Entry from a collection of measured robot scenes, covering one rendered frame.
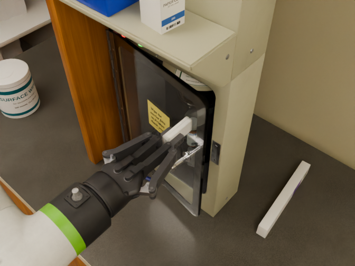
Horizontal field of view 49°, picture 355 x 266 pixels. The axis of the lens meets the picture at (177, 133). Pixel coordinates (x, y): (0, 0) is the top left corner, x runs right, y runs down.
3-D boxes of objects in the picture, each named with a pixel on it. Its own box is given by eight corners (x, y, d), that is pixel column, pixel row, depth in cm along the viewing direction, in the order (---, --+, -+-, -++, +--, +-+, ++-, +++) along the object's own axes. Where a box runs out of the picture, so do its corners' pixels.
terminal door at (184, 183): (128, 146, 113) (111, 27, 83) (199, 218, 97) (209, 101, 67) (126, 148, 112) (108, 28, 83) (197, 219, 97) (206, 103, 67)
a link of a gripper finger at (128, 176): (121, 174, 64) (127, 179, 64) (168, 138, 70) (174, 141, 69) (124, 188, 67) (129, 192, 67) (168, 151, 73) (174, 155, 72)
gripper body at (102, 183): (109, 205, 58) (151, 168, 63) (73, 174, 62) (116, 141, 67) (115, 229, 64) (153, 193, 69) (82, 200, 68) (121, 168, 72)
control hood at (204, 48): (108, 16, 82) (101, -30, 75) (232, 82, 68) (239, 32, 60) (64, 39, 76) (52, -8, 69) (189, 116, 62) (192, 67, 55)
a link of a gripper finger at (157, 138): (120, 185, 68) (114, 181, 68) (162, 147, 73) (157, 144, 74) (118, 171, 65) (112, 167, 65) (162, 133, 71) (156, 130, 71)
